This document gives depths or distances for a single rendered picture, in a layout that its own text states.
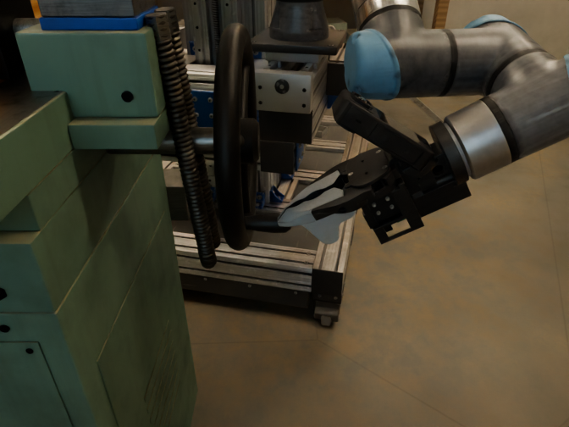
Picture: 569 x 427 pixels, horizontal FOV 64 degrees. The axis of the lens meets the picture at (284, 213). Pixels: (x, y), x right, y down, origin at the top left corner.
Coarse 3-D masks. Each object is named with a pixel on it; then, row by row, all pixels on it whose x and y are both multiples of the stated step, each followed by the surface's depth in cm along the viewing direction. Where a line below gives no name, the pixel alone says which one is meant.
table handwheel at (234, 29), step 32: (224, 32) 50; (224, 64) 47; (224, 96) 46; (256, 96) 70; (192, 128) 59; (224, 128) 46; (256, 128) 58; (224, 160) 46; (256, 160) 60; (224, 192) 48; (256, 192) 71; (224, 224) 51
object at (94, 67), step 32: (32, 32) 46; (64, 32) 46; (96, 32) 46; (128, 32) 46; (32, 64) 47; (64, 64) 47; (96, 64) 47; (128, 64) 47; (96, 96) 49; (128, 96) 49; (160, 96) 51
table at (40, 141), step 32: (0, 96) 47; (32, 96) 47; (64, 96) 48; (0, 128) 40; (32, 128) 42; (64, 128) 48; (96, 128) 49; (128, 128) 49; (160, 128) 51; (0, 160) 38; (32, 160) 42; (0, 192) 38
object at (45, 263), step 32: (128, 160) 68; (96, 192) 56; (128, 192) 68; (64, 224) 48; (96, 224) 56; (0, 256) 43; (32, 256) 43; (64, 256) 49; (0, 288) 45; (32, 288) 45; (64, 288) 49
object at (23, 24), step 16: (0, 0) 49; (16, 0) 52; (0, 16) 49; (16, 16) 52; (32, 16) 55; (0, 32) 49; (0, 48) 49; (16, 48) 52; (0, 64) 50; (16, 64) 52
